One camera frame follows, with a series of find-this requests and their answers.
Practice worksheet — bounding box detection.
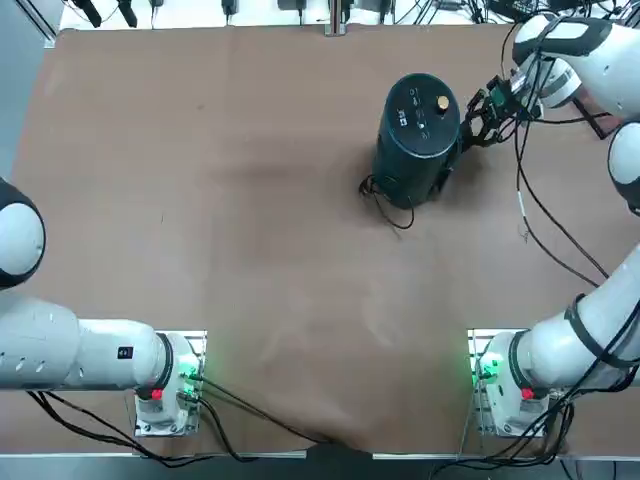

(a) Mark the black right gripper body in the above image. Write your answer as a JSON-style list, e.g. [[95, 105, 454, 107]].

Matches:
[[482, 74, 524, 121]]

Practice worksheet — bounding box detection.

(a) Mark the air fryer drawer black handle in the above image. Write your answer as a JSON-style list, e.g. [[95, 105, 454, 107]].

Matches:
[[424, 149, 454, 201]]

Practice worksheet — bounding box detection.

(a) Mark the dark green air fryer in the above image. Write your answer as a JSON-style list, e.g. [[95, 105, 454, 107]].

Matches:
[[372, 72, 462, 210]]

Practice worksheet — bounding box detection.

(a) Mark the black device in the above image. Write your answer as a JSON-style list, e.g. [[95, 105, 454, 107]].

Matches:
[[487, 0, 536, 21]]

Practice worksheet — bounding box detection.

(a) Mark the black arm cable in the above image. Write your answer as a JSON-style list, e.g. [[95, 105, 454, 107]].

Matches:
[[514, 119, 614, 281], [514, 117, 601, 289]]

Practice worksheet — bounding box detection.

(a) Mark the black air fryer cord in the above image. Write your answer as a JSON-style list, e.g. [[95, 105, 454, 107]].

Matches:
[[357, 174, 416, 232]]

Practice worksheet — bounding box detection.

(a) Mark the metal camera post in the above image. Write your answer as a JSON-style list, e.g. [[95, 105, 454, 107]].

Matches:
[[324, 0, 349, 37]]

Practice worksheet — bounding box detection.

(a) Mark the black base cable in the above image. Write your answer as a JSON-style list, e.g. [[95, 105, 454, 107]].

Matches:
[[429, 394, 576, 474], [27, 389, 241, 469], [199, 377, 341, 446]]

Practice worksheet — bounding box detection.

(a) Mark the aluminium edge rail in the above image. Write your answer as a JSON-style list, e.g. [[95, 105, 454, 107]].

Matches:
[[372, 451, 464, 460], [132, 449, 309, 460]]

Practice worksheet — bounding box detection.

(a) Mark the black centre mount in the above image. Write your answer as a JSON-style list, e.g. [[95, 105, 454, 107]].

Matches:
[[304, 442, 375, 480]]

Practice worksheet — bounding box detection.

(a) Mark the aluminium frame rail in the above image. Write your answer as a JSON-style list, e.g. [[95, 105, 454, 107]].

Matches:
[[14, 0, 59, 49]]

